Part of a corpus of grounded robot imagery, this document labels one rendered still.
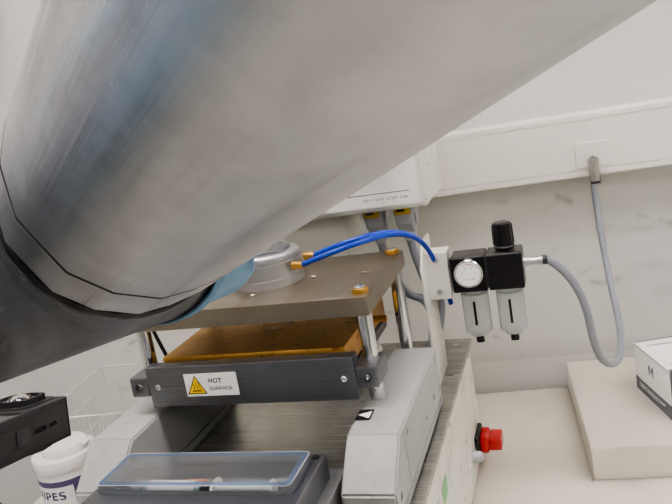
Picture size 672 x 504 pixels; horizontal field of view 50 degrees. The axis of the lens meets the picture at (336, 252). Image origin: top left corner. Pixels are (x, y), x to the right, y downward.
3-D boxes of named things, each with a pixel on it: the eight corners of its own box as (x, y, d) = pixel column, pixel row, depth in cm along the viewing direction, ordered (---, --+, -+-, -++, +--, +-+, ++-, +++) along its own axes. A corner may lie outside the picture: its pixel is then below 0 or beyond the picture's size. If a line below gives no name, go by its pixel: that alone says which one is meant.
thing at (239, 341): (234, 336, 93) (219, 266, 91) (400, 324, 86) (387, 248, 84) (169, 393, 77) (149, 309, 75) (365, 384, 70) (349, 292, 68)
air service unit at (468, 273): (438, 338, 93) (422, 227, 90) (556, 330, 88) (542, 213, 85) (432, 353, 88) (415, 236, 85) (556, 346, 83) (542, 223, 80)
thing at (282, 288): (233, 320, 100) (214, 230, 98) (453, 303, 91) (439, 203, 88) (141, 395, 78) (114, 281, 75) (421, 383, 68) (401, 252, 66)
